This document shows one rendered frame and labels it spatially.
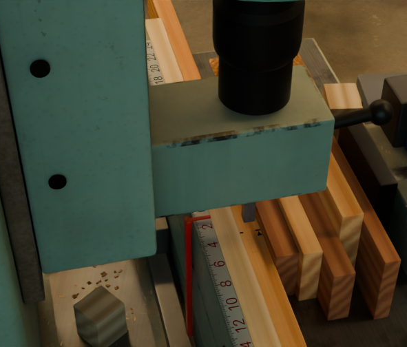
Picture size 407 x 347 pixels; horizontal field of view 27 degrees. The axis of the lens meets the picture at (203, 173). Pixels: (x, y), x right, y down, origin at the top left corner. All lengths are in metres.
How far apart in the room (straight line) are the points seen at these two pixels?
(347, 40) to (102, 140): 2.17
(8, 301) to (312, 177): 0.23
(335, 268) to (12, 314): 0.25
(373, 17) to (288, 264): 2.14
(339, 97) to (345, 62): 1.72
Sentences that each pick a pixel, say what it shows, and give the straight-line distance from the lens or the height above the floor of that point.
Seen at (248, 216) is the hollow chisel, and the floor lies 0.96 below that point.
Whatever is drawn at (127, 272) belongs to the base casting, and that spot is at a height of 0.80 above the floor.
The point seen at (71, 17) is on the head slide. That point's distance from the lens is 0.47.
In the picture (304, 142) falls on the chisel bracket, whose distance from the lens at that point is 0.61.
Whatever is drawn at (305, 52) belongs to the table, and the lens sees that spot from 0.97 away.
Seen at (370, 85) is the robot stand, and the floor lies 0.55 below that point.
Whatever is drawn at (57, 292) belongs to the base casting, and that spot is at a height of 0.80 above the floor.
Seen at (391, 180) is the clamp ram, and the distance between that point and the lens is 0.68.
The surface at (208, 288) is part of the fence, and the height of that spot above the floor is 0.93.
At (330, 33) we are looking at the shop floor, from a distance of 2.69.
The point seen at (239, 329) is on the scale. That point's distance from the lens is 0.61.
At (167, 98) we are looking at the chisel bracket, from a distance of 0.62.
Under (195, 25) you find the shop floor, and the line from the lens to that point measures 2.70.
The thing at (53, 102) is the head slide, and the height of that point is 1.14.
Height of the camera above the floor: 1.44
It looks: 42 degrees down
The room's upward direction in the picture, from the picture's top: straight up
